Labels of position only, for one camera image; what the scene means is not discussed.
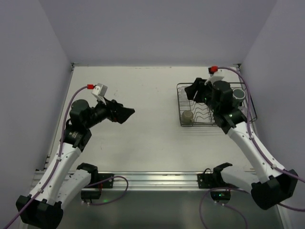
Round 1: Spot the clear plastic glass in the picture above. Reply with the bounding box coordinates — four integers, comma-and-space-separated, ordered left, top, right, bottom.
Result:
178, 87, 189, 103
239, 106, 251, 116

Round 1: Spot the beige ceramic cup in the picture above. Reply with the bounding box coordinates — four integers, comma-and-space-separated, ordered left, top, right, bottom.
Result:
181, 110, 194, 125

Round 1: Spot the grey ceramic mug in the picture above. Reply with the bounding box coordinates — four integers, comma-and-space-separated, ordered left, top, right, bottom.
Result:
233, 88, 246, 107

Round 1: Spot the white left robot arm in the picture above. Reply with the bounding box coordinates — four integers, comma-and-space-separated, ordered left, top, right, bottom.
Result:
16, 99, 135, 229

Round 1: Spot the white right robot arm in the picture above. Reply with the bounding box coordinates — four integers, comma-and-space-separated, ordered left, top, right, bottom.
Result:
184, 78, 297, 210

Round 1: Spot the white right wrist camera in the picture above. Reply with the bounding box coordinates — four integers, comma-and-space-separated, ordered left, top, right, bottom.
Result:
204, 69, 224, 85

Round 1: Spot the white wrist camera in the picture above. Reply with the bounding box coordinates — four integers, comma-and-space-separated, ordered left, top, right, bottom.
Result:
204, 69, 224, 85
91, 83, 108, 104

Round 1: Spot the black wire dish rack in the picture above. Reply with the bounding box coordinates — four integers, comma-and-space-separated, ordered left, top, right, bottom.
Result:
176, 82, 257, 127

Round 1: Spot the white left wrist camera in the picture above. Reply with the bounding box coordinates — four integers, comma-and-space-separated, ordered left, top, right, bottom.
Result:
91, 83, 108, 104

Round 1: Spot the aluminium mounting rail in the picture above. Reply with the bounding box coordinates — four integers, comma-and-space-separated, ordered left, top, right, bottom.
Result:
30, 170, 258, 191

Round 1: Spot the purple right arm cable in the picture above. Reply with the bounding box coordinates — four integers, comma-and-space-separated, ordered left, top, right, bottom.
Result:
208, 65, 305, 212

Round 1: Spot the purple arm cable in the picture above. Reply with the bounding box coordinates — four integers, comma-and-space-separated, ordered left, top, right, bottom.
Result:
0, 83, 94, 229
208, 65, 305, 212

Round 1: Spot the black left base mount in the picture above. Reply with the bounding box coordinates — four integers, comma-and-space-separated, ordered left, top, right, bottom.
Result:
80, 173, 114, 203

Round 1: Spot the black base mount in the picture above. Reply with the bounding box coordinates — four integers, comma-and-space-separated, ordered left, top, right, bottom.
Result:
197, 162, 234, 203
80, 173, 114, 203

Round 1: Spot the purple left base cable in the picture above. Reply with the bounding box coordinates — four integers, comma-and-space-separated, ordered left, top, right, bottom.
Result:
82, 176, 129, 207

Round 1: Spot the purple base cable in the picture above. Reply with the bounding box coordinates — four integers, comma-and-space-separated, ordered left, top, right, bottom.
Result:
82, 176, 129, 207
199, 187, 251, 229

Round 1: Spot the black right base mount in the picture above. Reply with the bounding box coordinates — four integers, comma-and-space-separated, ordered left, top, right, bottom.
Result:
197, 162, 234, 203

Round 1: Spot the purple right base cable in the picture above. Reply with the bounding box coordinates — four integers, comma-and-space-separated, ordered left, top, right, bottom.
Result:
199, 187, 251, 229

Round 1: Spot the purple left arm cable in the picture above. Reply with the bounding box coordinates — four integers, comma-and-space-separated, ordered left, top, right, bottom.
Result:
0, 83, 94, 229

